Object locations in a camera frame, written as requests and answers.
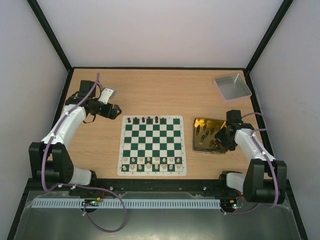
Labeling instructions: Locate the gold tin with dark pieces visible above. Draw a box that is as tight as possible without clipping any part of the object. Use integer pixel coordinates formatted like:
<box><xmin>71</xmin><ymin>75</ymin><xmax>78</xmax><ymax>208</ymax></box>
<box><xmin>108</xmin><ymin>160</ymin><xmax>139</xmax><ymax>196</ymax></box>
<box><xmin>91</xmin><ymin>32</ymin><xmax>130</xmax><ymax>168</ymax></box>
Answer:
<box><xmin>192</xmin><ymin>118</ymin><xmax>228</xmax><ymax>155</ymax></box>

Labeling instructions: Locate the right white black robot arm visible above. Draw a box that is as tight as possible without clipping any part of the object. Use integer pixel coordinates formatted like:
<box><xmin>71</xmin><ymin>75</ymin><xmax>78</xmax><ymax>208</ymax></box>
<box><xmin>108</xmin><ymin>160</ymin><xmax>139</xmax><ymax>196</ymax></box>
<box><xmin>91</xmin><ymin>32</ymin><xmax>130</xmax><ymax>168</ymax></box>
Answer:
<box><xmin>215</xmin><ymin>123</ymin><xmax>287</xmax><ymax>208</ymax></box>

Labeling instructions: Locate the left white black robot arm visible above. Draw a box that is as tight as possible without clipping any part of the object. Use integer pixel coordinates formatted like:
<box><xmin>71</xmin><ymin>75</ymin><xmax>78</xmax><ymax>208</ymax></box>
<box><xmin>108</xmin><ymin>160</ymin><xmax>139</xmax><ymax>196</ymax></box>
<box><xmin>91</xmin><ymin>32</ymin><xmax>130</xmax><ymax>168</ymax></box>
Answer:
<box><xmin>28</xmin><ymin>99</ymin><xmax>122</xmax><ymax>192</ymax></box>

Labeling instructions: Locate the green white chess board mat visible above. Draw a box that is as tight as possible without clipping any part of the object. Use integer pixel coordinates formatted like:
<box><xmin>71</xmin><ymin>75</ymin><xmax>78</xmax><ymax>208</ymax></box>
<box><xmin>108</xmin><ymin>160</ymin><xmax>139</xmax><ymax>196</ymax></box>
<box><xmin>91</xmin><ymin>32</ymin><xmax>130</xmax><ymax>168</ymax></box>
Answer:
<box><xmin>117</xmin><ymin>115</ymin><xmax>187</xmax><ymax>178</ymax></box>

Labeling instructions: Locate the silver tin lid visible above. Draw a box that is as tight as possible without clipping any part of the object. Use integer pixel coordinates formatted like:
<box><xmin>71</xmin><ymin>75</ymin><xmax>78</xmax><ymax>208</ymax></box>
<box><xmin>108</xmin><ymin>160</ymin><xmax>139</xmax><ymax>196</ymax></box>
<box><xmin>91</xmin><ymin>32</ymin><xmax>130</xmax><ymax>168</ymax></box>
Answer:
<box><xmin>213</xmin><ymin>73</ymin><xmax>252</xmax><ymax>103</ymax></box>

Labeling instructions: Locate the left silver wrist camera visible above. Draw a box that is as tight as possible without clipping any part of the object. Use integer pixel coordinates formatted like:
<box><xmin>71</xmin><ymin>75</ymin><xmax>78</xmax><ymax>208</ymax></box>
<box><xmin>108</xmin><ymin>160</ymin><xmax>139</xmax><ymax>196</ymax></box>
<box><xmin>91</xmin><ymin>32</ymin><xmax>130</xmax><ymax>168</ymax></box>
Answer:
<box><xmin>98</xmin><ymin>88</ymin><xmax>116</xmax><ymax>105</ymax></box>

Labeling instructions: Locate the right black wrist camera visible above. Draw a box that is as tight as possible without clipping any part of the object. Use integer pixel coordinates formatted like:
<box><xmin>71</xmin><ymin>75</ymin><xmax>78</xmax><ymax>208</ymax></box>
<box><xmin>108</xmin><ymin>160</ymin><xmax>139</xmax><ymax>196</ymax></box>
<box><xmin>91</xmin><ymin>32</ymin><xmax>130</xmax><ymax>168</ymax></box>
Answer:
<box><xmin>225</xmin><ymin>109</ymin><xmax>243</xmax><ymax>126</ymax></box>

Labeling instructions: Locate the black mounting rail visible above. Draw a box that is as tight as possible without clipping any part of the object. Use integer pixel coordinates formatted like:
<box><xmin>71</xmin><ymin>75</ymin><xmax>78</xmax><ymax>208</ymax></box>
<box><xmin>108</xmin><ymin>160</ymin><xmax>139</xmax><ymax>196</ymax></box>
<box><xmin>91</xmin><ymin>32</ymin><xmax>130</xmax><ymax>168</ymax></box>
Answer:
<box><xmin>24</xmin><ymin>178</ymin><xmax>239</xmax><ymax>199</ymax></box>

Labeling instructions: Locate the grey slotted cable duct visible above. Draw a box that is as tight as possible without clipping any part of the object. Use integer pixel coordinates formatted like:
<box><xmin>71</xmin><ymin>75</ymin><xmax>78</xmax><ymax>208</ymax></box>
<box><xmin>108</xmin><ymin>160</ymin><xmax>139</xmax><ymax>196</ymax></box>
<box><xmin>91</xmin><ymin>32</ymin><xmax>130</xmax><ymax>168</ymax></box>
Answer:
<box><xmin>31</xmin><ymin>198</ymin><xmax>221</xmax><ymax>210</ymax></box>

